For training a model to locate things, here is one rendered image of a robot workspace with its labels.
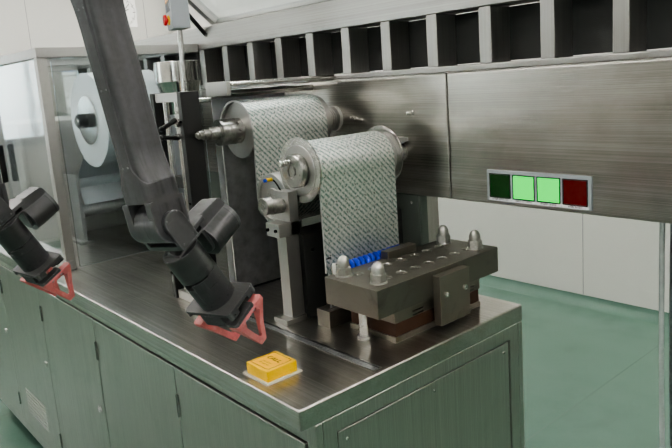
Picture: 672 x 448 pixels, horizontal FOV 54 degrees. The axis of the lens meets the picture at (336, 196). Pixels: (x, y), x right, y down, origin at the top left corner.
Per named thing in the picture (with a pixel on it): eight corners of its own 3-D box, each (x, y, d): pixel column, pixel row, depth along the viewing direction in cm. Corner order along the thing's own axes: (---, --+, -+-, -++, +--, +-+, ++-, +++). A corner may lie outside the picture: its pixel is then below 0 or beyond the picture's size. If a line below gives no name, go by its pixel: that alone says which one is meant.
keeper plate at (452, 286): (434, 324, 143) (432, 275, 141) (463, 311, 149) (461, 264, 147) (443, 327, 141) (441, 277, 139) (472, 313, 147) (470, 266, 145)
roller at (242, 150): (226, 156, 172) (221, 102, 170) (301, 145, 188) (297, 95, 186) (257, 159, 162) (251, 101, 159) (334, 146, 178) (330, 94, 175)
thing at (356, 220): (325, 273, 148) (319, 192, 144) (397, 250, 163) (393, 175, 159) (326, 273, 147) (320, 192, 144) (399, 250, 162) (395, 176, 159)
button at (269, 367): (246, 373, 128) (245, 361, 127) (276, 361, 132) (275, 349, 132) (268, 384, 122) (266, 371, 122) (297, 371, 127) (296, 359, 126)
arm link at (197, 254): (151, 257, 95) (175, 258, 92) (180, 224, 99) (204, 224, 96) (178, 290, 99) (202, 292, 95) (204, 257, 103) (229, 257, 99)
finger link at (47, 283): (72, 283, 141) (45, 251, 137) (90, 287, 137) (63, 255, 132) (47, 306, 138) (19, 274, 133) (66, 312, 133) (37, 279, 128)
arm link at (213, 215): (124, 223, 94) (160, 221, 89) (173, 171, 101) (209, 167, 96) (172, 281, 100) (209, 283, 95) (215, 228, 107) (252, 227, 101)
